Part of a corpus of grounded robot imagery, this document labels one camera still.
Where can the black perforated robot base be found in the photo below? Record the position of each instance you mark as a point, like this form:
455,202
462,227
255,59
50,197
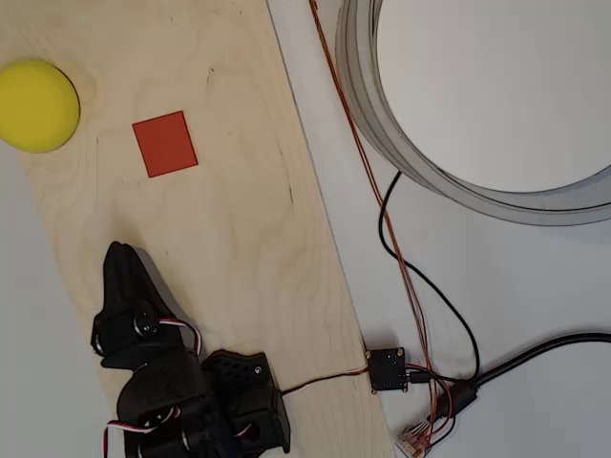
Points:
248,381

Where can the red white black servo lead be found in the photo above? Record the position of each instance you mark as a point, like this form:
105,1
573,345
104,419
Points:
310,381

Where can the light plywood board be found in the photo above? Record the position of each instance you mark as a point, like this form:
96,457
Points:
229,238

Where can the red paper square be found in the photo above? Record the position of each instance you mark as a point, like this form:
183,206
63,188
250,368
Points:
164,143

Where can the small black controller board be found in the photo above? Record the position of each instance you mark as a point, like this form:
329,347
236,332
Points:
386,369

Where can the large grey round drum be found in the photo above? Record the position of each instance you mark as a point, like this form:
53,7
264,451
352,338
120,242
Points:
358,71

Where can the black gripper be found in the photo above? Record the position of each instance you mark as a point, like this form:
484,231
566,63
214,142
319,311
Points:
125,305

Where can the yellow round sponge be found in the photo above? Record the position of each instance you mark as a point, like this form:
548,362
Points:
33,105

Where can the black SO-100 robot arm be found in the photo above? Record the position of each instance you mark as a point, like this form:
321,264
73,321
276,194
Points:
157,386

